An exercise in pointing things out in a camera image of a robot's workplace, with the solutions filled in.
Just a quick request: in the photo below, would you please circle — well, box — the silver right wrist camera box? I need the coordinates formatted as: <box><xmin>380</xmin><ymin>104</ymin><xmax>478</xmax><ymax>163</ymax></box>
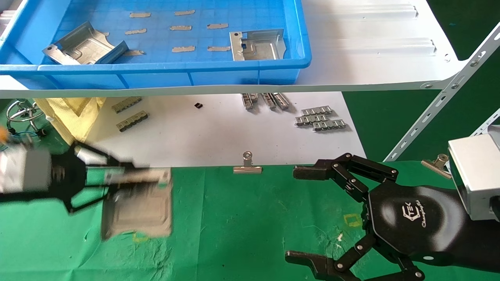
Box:
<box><xmin>447</xmin><ymin>125</ymin><xmax>500</xmax><ymax>222</ymax></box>

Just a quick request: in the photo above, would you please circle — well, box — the white perforated shelf brace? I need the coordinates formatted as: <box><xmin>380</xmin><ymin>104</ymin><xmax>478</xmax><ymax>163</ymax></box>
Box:
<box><xmin>385</xmin><ymin>22</ymin><xmax>500</xmax><ymax>162</ymax></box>
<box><xmin>472</xmin><ymin>109</ymin><xmax>500</xmax><ymax>137</ymax></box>

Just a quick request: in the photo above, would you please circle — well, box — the silver binder clip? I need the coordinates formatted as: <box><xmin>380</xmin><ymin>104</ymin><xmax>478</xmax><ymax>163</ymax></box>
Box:
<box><xmin>421</xmin><ymin>154</ymin><xmax>452</xmax><ymax>180</ymax></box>
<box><xmin>233</xmin><ymin>152</ymin><xmax>263</xmax><ymax>174</ymax></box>

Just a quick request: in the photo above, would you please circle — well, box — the green table cloth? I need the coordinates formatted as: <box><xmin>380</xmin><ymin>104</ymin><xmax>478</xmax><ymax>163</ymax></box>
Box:
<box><xmin>0</xmin><ymin>162</ymin><xmax>500</xmax><ymax>281</ymax></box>

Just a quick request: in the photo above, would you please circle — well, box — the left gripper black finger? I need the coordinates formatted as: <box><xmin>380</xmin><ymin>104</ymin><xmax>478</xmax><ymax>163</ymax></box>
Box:
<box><xmin>73</xmin><ymin>142</ymin><xmax>171</xmax><ymax>184</ymax></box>
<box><xmin>67</xmin><ymin>183</ymin><xmax>118</xmax><ymax>214</ymax></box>

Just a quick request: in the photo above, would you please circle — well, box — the stamped sheet metal bracket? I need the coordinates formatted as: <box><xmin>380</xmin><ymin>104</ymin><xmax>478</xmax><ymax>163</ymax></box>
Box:
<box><xmin>229</xmin><ymin>29</ymin><xmax>287</xmax><ymax>62</ymax></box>
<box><xmin>42</xmin><ymin>21</ymin><xmax>129</xmax><ymax>66</ymax></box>
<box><xmin>101</xmin><ymin>168</ymin><xmax>173</xmax><ymax>240</ymax></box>

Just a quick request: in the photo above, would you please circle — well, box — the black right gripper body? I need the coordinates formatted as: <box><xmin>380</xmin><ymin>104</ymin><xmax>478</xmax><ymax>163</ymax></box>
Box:
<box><xmin>365</xmin><ymin>183</ymin><xmax>500</xmax><ymax>272</ymax></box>

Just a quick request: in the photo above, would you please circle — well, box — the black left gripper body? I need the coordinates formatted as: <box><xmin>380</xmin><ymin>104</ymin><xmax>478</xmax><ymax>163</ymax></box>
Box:
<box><xmin>49</xmin><ymin>150</ymin><xmax>88</xmax><ymax>205</ymax></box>

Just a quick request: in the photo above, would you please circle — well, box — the dark grey terminal strip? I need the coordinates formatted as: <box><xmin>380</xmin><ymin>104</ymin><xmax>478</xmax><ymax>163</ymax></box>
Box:
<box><xmin>112</xmin><ymin>97</ymin><xmax>143</xmax><ymax>114</ymax></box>
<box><xmin>117</xmin><ymin>111</ymin><xmax>149</xmax><ymax>133</ymax></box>

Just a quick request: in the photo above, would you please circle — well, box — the yellow cloth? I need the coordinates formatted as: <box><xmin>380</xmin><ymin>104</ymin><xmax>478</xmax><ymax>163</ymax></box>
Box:
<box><xmin>34</xmin><ymin>98</ymin><xmax>107</xmax><ymax>153</ymax></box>

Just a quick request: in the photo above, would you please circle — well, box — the blue cable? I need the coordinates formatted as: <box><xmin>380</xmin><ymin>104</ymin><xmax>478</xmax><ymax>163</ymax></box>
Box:
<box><xmin>7</xmin><ymin>131</ymin><xmax>39</xmax><ymax>142</ymax></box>

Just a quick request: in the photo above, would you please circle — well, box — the blue plastic bin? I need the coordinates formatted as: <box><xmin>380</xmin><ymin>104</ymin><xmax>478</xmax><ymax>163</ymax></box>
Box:
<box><xmin>0</xmin><ymin>0</ymin><xmax>312</xmax><ymax>90</ymax></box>

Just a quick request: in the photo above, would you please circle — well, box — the silver connector strip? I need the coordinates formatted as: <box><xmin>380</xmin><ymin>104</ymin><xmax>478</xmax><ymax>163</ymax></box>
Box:
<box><xmin>312</xmin><ymin>120</ymin><xmax>347</xmax><ymax>132</ymax></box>
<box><xmin>295</xmin><ymin>115</ymin><xmax>328</xmax><ymax>127</ymax></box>
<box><xmin>301</xmin><ymin>107</ymin><xmax>333</xmax><ymax>116</ymax></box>

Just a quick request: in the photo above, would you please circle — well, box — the white metal shelf board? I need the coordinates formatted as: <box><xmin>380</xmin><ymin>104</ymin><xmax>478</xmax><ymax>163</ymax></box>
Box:
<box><xmin>0</xmin><ymin>0</ymin><xmax>465</xmax><ymax>99</ymax></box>

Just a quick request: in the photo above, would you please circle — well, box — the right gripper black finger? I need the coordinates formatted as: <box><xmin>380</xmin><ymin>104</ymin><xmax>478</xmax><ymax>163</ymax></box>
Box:
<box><xmin>293</xmin><ymin>153</ymin><xmax>399</xmax><ymax>203</ymax></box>
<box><xmin>285</xmin><ymin>234</ymin><xmax>425</xmax><ymax>281</ymax></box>

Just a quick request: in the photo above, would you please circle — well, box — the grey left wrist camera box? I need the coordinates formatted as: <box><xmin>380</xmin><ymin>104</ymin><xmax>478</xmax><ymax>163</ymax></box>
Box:
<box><xmin>0</xmin><ymin>150</ymin><xmax>52</xmax><ymax>194</ymax></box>

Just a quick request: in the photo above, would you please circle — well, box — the metal wire ring stand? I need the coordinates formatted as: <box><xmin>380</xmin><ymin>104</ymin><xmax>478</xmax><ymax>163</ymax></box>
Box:
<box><xmin>6</xmin><ymin>100</ymin><xmax>47</xmax><ymax>137</ymax></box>

